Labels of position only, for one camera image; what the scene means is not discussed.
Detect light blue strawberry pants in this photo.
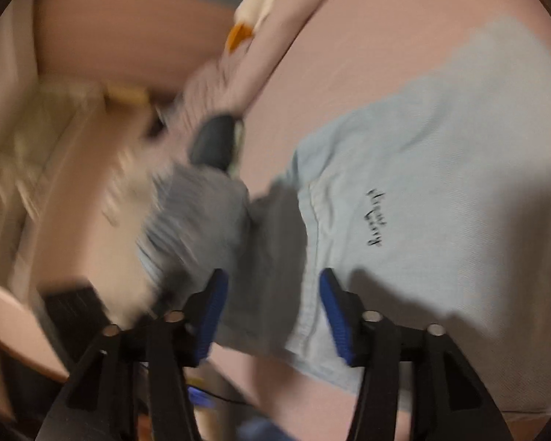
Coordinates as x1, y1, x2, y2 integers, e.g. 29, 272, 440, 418
138, 18, 551, 413

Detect folded mint green garment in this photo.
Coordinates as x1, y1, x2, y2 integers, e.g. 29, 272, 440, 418
228, 119, 245, 178

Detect folded dark denim jeans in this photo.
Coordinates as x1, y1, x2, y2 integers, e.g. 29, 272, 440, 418
189, 114, 238, 172

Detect lilac quilted duvet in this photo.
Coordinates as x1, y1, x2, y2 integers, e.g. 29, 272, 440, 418
174, 0, 350, 121

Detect pink window curtain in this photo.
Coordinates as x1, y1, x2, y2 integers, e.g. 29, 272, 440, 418
35, 0, 234, 94

